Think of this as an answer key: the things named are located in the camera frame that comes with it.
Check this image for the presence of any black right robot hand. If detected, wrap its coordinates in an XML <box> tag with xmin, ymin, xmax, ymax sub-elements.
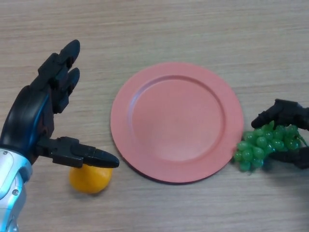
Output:
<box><xmin>251</xmin><ymin>98</ymin><xmax>309</xmax><ymax>171</ymax></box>

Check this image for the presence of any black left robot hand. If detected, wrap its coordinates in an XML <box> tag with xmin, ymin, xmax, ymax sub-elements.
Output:
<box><xmin>0</xmin><ymin>39</ymin><xmax>120</xmax><ymax>169</ymax></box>

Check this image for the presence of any green grapes bunch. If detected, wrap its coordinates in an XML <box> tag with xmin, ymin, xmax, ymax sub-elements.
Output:
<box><xmin>232</xmin><ymin>120</ymin><xmax>309</xmax><ymax>173</ymax></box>

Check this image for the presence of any pink round plate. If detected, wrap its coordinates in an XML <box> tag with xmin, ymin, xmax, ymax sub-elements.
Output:
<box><xmin>110</xmin><ymin>61</ymin><xmax>244</xmax><ymax>186</ymax></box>

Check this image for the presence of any yellow orange pear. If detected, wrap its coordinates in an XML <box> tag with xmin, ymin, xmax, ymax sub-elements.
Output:
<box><xmin>69</xmin><ymin>163</ymin><xmax>113</xmax><ymax>195</ymax></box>

